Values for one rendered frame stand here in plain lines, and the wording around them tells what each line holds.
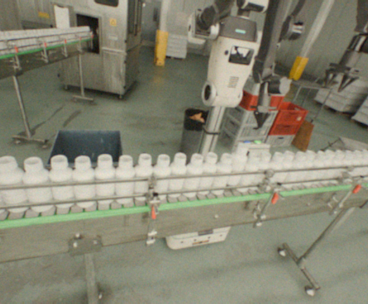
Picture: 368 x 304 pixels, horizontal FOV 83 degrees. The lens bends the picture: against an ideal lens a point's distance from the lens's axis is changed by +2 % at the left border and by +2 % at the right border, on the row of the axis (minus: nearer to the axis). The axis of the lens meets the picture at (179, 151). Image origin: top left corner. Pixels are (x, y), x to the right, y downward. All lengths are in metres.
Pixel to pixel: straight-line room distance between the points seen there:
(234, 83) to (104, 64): 3.29
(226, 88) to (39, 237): 1.11
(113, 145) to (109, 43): 3.11
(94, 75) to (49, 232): 3.86
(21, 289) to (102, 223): 1.12
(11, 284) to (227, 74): 1.81
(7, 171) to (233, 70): 1.10
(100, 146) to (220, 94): 0.77
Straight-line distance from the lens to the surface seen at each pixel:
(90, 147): 1.29
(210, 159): 0.71
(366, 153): 1.31
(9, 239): 0.80
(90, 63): 4.41
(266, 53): 0.96
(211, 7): 1.09
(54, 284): 1.75
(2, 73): 2.50
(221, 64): 1.26
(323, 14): 10.94
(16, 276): 1.85
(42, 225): 0.75
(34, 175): 0.66
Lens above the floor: 1.53
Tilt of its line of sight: 32 degrees down
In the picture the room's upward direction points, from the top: 12 degrees clockwise
